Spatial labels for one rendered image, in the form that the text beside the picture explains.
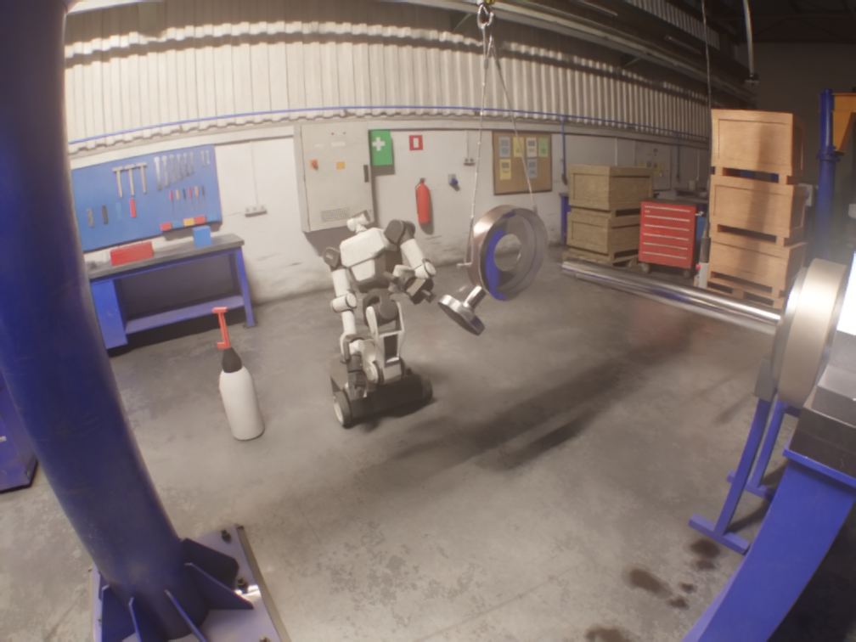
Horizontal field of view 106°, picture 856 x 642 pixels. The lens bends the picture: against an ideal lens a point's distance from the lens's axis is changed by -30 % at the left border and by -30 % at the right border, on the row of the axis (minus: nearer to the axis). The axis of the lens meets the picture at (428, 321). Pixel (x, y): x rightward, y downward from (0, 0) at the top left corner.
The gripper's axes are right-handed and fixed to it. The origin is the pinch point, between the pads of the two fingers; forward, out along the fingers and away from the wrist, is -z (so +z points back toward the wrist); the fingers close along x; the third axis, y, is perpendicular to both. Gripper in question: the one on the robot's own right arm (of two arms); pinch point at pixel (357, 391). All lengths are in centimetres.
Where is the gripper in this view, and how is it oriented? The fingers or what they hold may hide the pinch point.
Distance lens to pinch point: 247.4
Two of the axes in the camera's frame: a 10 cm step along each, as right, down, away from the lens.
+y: 8.6, -2.6, -4.4
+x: -4.8, -1.4, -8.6
